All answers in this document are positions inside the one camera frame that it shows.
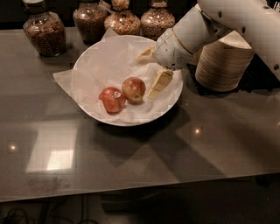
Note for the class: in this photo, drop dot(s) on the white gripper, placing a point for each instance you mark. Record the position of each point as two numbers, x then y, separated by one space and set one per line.
169 50

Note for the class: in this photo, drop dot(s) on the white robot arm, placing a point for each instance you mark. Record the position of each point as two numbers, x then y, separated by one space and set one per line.
211 20

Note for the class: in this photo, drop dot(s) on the red-green apple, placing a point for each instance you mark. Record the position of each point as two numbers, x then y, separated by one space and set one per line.
134 90

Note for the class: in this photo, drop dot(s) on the white bowl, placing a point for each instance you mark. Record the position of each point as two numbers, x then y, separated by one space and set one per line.
175 90

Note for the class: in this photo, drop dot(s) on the red apple with sticker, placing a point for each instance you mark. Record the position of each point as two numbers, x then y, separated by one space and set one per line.
113 99

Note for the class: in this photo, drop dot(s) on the rear stack of paper bowls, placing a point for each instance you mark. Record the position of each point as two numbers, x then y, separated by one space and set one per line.
196 57

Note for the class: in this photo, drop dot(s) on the stack of paper bowls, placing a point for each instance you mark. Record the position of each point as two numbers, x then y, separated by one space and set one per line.
196 57
223 63

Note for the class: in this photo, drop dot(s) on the glass cereal jar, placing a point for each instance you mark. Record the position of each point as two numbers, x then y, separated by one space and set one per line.
44 29
89 20
157 19
122 20

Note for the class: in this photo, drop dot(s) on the white paper liner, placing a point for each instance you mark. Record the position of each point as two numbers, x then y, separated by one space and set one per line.
116 61

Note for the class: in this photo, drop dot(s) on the front stack of paper bowls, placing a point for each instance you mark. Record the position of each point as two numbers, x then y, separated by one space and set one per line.
223 63

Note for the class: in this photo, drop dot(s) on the left glass cereal jar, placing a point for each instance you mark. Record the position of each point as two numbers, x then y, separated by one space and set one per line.
44 29

